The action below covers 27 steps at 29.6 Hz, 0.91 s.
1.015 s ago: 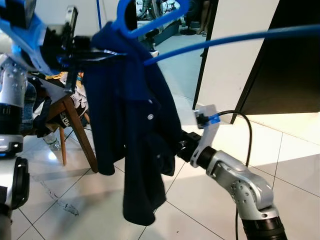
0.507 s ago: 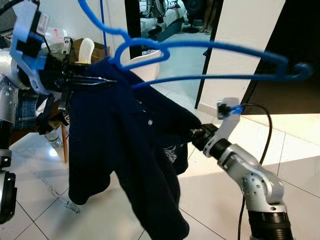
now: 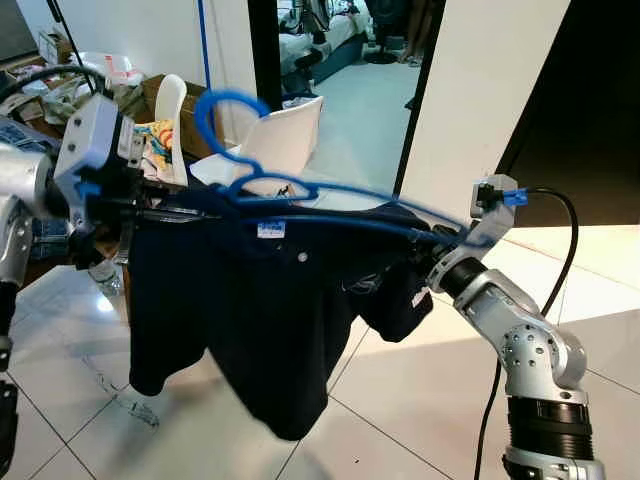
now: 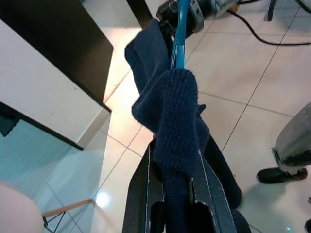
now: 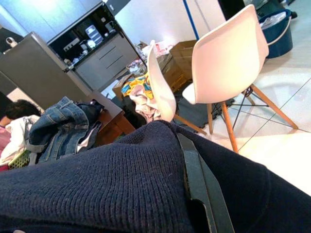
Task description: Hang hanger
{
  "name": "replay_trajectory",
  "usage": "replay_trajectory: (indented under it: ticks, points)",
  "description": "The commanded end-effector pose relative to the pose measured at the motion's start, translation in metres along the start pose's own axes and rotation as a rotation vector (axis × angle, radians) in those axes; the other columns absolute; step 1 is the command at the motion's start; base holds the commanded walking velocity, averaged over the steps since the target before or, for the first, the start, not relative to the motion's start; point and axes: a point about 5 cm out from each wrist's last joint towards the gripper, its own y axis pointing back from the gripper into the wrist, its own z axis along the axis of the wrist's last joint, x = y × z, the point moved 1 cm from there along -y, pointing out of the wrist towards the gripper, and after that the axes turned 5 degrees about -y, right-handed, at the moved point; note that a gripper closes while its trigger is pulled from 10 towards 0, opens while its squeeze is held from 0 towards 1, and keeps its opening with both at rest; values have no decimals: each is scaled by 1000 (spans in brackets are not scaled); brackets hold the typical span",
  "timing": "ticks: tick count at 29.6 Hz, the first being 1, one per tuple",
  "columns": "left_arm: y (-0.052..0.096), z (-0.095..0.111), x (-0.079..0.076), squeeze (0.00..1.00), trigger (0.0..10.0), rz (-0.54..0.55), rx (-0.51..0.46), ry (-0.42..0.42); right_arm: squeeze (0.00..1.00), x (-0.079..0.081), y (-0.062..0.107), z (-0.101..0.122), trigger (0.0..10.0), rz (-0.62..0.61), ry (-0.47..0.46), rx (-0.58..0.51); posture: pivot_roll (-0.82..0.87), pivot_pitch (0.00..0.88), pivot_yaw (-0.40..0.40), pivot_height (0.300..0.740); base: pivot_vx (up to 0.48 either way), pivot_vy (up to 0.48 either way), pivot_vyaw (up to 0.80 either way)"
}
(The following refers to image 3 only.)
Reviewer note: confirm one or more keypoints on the blue pole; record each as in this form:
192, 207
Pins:
204, 40

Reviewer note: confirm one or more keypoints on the olive cloth pile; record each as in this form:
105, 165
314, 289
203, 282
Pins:
40, 100

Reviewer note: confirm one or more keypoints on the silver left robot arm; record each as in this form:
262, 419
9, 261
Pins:
25, 180

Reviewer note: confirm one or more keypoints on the brown cardboard box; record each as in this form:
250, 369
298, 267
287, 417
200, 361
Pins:
148, 100

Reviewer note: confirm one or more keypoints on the black stand pole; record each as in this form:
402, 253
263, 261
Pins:
65, 25

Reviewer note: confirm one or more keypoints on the bed with pale sheet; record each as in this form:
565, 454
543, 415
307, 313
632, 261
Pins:
320, 40

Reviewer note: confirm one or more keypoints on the dark wooden door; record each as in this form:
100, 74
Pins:
590, 100

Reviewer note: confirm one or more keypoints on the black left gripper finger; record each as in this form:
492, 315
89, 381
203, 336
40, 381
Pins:
165, 197

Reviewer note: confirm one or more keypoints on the white chair wooden legs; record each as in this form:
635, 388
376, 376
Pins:
280, 135

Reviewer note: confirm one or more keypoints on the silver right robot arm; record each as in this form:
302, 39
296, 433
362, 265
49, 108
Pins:
530, 350

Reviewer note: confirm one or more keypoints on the navy blue shirt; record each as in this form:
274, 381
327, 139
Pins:
250, 320

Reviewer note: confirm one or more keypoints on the white bag red print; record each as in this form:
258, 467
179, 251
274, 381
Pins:
110, 68

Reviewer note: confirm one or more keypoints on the white curved plastic piece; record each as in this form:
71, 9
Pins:
170, 100

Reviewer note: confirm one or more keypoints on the clear plastic hanger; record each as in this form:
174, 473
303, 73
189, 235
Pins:
125, 395

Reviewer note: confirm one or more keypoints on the patterned pale cloth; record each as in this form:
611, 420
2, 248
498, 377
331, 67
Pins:
160, 150

